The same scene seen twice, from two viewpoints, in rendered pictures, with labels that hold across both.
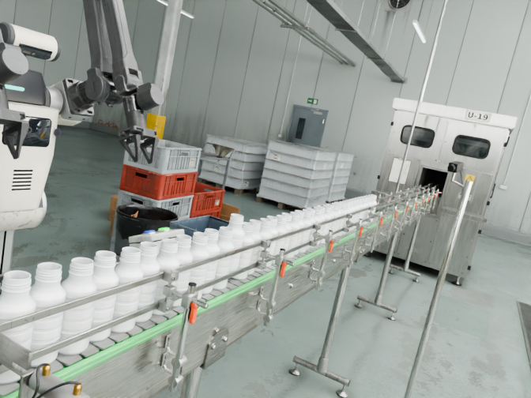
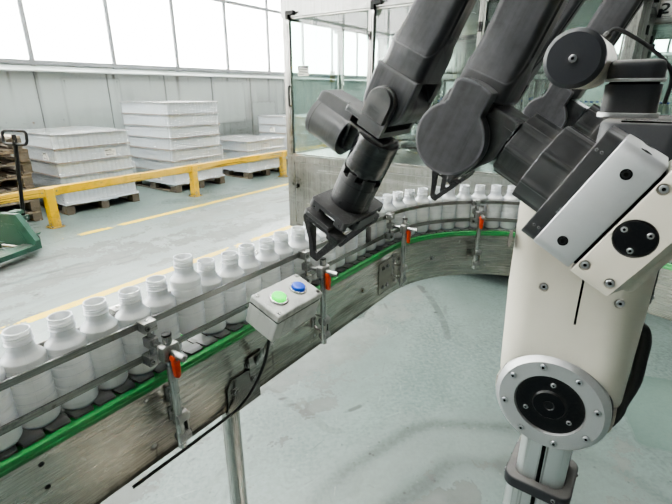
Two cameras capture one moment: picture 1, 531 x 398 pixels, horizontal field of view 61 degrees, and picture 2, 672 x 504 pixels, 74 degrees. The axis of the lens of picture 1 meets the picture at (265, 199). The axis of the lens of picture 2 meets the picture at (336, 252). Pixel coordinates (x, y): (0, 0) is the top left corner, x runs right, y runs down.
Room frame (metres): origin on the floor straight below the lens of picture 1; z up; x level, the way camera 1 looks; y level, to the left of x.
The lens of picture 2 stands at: (1.98, 0.51, 1.50)
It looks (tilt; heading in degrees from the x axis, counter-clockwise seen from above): 20 degrees down; 190
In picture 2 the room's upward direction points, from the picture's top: straight up
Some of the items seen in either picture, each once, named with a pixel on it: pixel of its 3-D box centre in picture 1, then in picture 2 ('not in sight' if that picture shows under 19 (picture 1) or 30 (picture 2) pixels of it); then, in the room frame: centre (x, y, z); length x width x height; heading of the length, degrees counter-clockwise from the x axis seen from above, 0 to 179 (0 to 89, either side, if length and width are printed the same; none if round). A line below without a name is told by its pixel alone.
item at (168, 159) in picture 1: (163, 155); not in sight; (3.91, 0.95, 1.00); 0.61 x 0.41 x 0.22; 162
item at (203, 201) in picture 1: (193, 197); not in sight; (4.60, 0.74, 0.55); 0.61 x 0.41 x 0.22; 158
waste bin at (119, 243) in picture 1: (141, 253); not in sight; (3.24, 0.83, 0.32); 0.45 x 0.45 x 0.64
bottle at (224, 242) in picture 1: (220, 257); (209, 295); (1.16, 0.09, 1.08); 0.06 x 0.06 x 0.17
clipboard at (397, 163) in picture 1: (399, 170); not in sight; (5.74, -1.60, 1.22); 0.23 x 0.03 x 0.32; 65
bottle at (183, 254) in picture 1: (178, 269); (268, 270); (1.00, 0.17, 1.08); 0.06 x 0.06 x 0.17
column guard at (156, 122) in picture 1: (153, 136); not in sight; (11.27, 3.08, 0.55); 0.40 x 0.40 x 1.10; 65
